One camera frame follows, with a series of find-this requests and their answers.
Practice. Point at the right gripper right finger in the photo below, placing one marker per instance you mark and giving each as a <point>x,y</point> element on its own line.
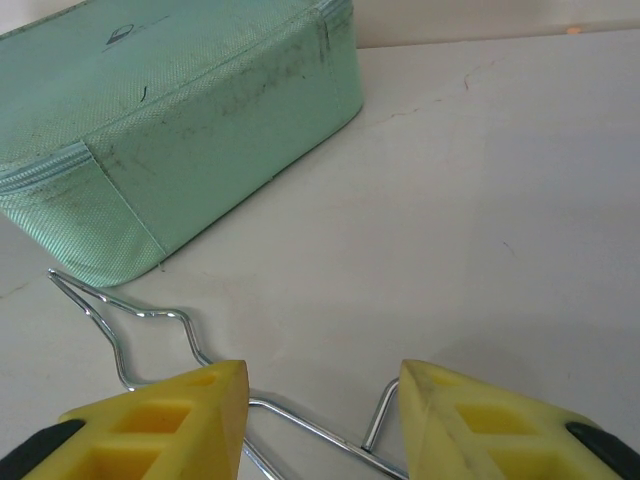
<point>450,440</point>

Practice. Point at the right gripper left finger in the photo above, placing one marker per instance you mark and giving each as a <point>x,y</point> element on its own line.
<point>200,440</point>

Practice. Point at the green zip pouch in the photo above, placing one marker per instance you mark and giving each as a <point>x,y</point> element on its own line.
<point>175,125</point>

